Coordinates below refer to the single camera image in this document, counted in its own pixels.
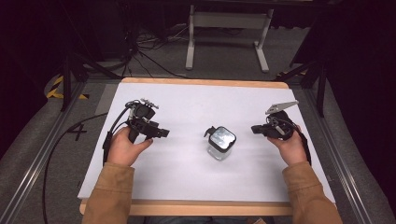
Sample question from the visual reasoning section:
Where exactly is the clear jar with black lid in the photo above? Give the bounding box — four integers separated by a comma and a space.
204, 125, 237, 161

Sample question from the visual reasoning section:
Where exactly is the person's left hand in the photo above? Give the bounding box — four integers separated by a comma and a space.
106, 126, 154, 168

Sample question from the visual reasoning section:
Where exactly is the grey metal table frame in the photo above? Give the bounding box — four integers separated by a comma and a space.
185, 4, 275, 74

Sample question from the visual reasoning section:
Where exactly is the aluminium floor rail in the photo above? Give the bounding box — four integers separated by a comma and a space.
303, 88, 375, 224
0, 81, 88, 224

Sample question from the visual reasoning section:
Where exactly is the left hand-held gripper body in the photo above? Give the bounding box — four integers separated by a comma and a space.
124, 98, 163, 145

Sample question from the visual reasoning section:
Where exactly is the black tripod stand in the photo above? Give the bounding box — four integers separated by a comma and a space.
59, 0, 122, 112
274, 59, 329, 118

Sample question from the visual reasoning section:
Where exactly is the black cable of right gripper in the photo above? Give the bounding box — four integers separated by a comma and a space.
288, 119, 313, 166

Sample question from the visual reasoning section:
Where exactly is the person's right hand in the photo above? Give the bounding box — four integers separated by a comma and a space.
266, 124, 309, 167

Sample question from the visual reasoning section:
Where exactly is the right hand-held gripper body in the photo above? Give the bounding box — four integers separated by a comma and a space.
261, 100, 300, 141

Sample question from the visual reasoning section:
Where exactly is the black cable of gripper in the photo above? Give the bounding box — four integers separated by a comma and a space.
41, 106, 132, 224
288, 119, 313, 166

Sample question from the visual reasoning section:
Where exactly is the yellow black hazard tape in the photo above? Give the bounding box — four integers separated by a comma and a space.
46, 76, 90, 101

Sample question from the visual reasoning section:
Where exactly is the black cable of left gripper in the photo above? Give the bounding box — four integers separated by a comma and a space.
41, 106, 132, 224

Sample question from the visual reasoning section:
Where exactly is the white foam mat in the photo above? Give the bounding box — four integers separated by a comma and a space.
78, 81, 336, 203

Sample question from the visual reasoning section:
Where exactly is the bundle of floor cables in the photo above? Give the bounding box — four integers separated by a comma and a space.
106, 22, 194, 80

